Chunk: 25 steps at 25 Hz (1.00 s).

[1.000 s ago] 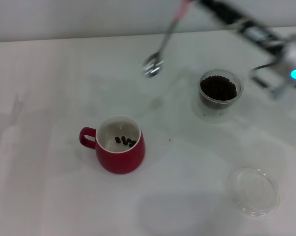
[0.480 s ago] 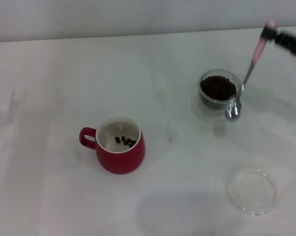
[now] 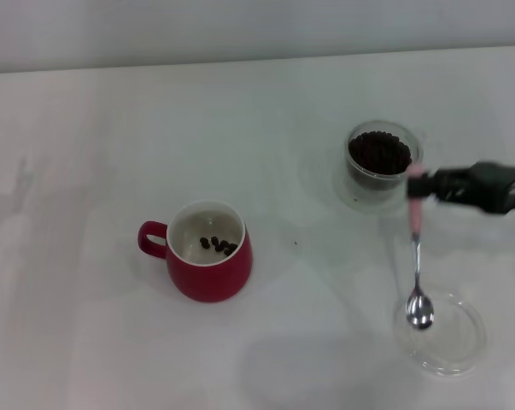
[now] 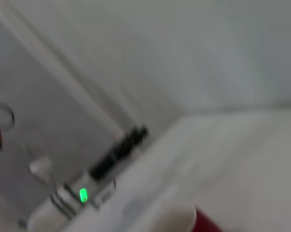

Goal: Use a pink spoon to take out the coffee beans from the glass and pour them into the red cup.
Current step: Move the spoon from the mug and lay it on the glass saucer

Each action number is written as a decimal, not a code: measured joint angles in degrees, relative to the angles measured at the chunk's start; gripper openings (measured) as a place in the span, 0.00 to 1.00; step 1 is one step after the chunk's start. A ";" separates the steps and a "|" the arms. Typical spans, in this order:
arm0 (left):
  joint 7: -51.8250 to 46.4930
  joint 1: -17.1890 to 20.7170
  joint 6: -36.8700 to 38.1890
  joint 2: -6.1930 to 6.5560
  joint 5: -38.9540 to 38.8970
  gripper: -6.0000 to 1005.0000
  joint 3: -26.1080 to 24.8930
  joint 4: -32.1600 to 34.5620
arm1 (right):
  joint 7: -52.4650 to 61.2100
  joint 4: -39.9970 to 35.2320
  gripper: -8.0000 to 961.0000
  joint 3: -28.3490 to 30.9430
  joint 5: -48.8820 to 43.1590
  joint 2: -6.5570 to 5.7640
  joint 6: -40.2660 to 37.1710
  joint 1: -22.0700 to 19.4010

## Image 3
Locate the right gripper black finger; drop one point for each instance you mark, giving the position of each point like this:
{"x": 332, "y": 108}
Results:
{"x": 423, "y": 185}

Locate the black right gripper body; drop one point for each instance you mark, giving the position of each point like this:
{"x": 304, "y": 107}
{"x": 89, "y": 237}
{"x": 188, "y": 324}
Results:
{"x": 492, "y": 188}

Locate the red ceramic mug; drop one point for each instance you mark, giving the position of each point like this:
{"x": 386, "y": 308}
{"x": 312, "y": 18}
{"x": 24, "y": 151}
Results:
{"x": 214, "y": 277}

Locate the clear glass cup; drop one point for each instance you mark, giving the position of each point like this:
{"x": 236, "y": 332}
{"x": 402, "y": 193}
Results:
{"x": 370, "y": 198}

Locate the coffee beans in glass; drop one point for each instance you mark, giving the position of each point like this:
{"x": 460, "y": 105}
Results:
{"x": 378, "y": 154}

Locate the coffee beans in mug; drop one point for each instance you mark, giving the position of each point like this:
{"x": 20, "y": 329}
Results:
{"x": 220, "y": 246}

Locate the clear glass dish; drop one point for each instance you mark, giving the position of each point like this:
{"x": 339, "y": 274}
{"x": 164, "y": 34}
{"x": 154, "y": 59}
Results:
{"x": 453, "y": 346}

